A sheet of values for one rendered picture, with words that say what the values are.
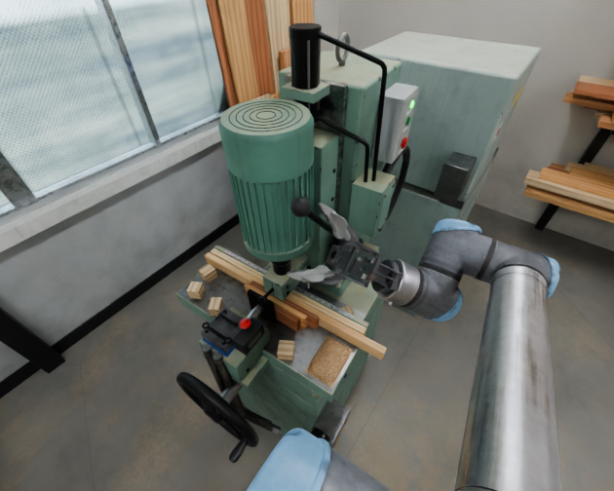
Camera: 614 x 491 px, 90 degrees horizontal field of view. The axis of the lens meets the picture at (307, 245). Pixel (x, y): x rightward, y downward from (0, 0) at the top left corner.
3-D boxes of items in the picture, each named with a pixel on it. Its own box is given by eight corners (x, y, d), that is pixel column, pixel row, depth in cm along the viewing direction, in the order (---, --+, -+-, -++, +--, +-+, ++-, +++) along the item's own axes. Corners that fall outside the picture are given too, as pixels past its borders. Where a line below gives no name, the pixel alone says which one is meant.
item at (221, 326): (203, 340, 84) (197, 329, 80) (230, 311, 91) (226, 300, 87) (239, 365, 79) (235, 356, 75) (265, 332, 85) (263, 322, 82)
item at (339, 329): (207, 262, 112) (204, 255, 110) (211, 259, 114) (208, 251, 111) (381, 359, 86) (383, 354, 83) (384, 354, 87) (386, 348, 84)
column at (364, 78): (290, 273, 122) (274, 70, 71) (320, 240, 135) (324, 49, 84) (340, 298, 113) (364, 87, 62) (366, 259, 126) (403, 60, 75)
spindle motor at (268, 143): (229, 245, 77) (196, 121, 55) (272, 207, 87) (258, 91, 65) (287, 274, 70) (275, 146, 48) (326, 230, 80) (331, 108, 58)
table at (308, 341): (157, 323, 102) (150, 314, 97) (222, 265, 120) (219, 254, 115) (313, 437, 78) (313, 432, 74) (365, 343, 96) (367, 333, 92)
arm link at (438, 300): (441, 280, 74) (426, 318, 73) (402, 259, 70) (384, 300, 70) (474, 288, 65) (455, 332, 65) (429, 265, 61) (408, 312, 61)
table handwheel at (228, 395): (187, 403, 100) (157, 366, 79) (229, 354, 112) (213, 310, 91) (256, 462, 89) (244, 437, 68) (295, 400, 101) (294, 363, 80)
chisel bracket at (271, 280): (264, 294, 92) (261, 276, 86) (291, 264, 100) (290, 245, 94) (285, 305, 89) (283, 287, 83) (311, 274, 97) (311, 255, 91)
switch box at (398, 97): (369, 158, 81) (379, 94, 70) (385, 143, 87) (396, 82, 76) (392, 165, 79) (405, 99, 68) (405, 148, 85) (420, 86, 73)
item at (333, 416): (310, 436, 104) (310, 430, 99) (328, 403, 111) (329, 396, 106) (331, 452, 101) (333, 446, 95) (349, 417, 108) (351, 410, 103)
